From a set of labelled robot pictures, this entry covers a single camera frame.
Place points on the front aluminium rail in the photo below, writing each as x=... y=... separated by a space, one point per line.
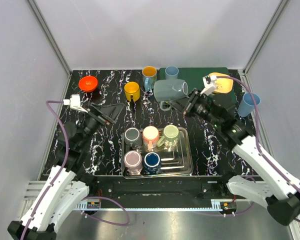
x=155 y=193

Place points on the orange red bowl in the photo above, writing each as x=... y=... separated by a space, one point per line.
x=88 y=84

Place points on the silver metal tray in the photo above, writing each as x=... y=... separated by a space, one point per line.
x=175 y=160

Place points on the blue grey mug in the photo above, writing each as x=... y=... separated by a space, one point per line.
x=168 y=90

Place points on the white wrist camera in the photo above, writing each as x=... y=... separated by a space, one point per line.
x=74 y=102
x=209 y=83

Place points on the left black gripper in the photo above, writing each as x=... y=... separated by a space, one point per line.
x=99 y=116

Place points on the light blue cup right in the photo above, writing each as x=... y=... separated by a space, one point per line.
x=246 y=105

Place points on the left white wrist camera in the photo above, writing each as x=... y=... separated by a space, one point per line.
x=74 y=102

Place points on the mauve pink mug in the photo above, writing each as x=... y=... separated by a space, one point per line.
x=133 y=162

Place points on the pink orange mug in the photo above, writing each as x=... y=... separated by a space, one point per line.
x=150 y=136

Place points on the right aluminium frame post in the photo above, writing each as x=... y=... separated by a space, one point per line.
x=266 y=34

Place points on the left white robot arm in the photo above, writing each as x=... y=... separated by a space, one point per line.
x=67 y=183

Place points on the navy blue mug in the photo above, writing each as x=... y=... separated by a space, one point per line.
x=152 y=163

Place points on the light blue cup on mat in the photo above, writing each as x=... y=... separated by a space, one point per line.
x=171 y=73

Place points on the yellow ribbed mug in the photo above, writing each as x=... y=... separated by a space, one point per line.
x=132 y=91

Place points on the light blue patterned mug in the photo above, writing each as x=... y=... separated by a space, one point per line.
x=149 y=77

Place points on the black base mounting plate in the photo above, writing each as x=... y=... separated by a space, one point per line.
x=180 y=192

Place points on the dark green mat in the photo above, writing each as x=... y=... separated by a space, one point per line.
x=194 y=78

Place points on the aluminium frame post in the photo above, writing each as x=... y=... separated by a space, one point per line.
x=48 y=34
x=266 y=34

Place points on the light green mug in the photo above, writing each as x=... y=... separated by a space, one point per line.
x=169 y=137

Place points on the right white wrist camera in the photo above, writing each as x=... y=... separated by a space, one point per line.
x=209 y=83

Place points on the left aluminium frame post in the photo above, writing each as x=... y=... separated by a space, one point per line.
x=48 y=34

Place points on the yellow square bowl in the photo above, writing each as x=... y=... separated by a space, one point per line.
x=223 y=85

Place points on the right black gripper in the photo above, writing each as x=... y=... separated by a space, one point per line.
x=186 y=105

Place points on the dark grey mug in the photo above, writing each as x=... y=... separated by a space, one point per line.
x=133 y=138

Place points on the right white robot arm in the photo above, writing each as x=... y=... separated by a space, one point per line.
x=260 y=165

